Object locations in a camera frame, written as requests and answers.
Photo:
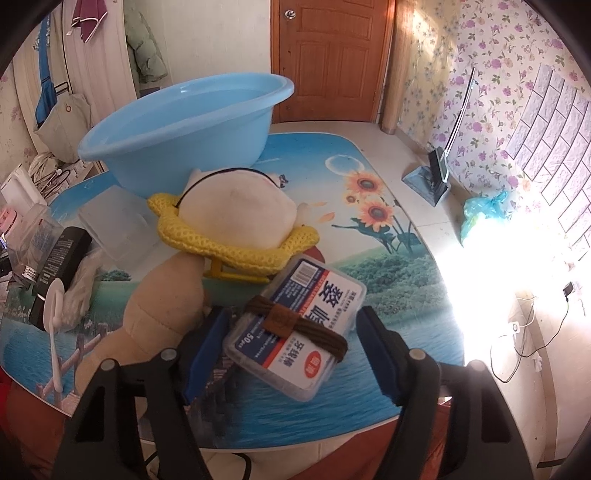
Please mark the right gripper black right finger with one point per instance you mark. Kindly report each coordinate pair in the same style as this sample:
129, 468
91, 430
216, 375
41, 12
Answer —
482, 438

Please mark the beige bread plush toy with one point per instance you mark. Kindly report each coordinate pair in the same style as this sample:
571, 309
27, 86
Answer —
167, 304

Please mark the black tube bottle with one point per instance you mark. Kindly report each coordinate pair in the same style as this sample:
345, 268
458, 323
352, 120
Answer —
61, 263

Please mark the clear toothpick box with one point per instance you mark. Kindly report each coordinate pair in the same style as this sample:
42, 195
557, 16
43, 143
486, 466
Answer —
293, 334

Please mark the white plastic hook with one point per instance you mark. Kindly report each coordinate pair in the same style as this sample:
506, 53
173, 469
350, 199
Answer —
52, 320

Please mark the clear plastic jar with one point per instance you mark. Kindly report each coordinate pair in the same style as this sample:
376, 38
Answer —
29, 239

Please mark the clear plastic storage box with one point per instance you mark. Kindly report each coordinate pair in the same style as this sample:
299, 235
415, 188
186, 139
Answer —
121, 224

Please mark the black phone stand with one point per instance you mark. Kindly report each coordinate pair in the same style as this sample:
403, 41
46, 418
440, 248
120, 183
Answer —
431, 182

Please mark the grey tote bag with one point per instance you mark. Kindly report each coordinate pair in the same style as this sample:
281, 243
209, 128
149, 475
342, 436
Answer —
65, 126

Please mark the light blue plastic basin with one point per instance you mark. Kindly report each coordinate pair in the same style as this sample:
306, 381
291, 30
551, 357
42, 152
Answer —
153, 144

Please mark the brown wooden door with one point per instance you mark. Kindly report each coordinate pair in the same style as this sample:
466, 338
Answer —
336, 53

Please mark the blue strap bag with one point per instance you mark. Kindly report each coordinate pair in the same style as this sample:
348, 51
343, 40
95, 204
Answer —
48, 96

